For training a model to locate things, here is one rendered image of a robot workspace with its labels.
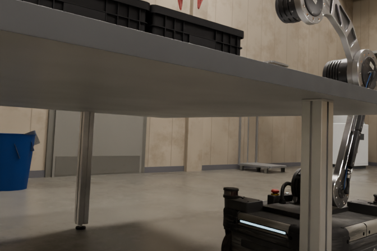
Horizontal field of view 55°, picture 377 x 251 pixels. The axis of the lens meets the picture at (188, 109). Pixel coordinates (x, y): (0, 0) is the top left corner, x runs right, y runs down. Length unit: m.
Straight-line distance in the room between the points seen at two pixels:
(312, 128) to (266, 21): 6.26
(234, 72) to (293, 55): 7.14
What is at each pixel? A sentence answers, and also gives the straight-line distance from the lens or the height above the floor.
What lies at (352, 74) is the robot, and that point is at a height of 0.86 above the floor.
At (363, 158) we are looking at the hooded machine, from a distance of 8.26.
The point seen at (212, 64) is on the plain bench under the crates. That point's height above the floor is 0.67.
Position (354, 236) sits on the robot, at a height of 0.21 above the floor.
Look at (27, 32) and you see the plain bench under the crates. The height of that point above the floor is 0.66.
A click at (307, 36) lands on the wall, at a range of 8.32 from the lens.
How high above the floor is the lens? 0.55
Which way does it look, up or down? 4 degrees up
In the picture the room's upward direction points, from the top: 2 degrees clockwise
